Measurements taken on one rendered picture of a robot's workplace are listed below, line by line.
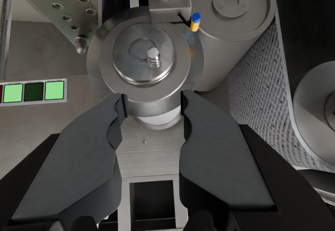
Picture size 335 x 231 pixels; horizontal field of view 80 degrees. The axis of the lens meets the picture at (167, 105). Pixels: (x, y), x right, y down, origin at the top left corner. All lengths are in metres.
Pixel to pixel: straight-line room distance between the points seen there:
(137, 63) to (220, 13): 0.13
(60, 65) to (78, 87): 1.78
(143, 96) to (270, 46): 0.20
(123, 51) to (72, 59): 2.18
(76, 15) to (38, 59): 1.93
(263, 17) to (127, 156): 0.45
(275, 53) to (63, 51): 2.30
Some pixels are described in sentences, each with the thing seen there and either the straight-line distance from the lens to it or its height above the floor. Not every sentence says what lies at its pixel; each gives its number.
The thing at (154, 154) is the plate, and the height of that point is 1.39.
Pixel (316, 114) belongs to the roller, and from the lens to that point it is 0.31.
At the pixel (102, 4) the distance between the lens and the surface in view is 0.33.
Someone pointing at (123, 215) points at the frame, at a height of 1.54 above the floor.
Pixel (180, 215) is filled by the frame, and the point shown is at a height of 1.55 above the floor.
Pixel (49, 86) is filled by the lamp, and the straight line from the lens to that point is 0.68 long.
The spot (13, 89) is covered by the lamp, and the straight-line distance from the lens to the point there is 0.74.
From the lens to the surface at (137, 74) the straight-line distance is 0.23.
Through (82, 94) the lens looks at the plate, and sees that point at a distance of 0.64.
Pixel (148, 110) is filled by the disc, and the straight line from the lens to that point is 0.24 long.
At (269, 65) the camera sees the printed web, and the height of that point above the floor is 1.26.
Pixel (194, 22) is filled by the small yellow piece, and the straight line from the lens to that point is 0.23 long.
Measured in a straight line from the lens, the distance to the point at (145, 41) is 0.25.
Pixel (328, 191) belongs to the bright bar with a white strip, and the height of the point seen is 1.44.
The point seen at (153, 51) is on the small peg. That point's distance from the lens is 0.21.
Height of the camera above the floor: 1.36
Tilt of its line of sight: 11 degrees down
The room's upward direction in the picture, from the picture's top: 176 degrees clockwise
